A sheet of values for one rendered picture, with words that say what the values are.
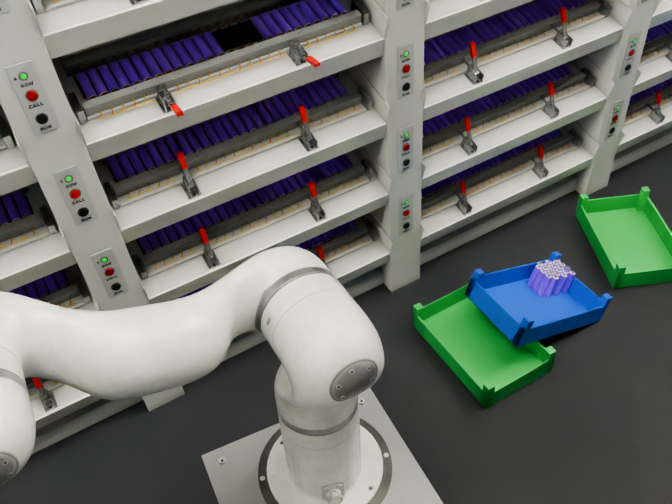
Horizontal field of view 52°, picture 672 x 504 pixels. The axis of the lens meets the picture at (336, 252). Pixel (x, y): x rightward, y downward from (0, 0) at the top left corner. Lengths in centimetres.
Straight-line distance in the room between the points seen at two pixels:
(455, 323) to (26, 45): 119
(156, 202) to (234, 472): 54
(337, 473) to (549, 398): 77
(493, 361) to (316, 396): 99
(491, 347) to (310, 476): 82
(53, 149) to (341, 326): 65
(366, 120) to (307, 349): 82
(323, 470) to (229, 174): 64
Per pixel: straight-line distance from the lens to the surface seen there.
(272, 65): 136
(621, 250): 210
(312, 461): 106
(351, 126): 152
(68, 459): 179
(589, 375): 180
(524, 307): 182
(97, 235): 138
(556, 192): 220
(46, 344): 80
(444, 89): 164
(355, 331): 81
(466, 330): 182
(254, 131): 147
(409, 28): 146
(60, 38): 118
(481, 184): 198
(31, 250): 141
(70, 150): 127
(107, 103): 130
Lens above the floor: 143
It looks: 45 degrees down
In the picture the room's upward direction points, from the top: 6 degrees counter-clockwise
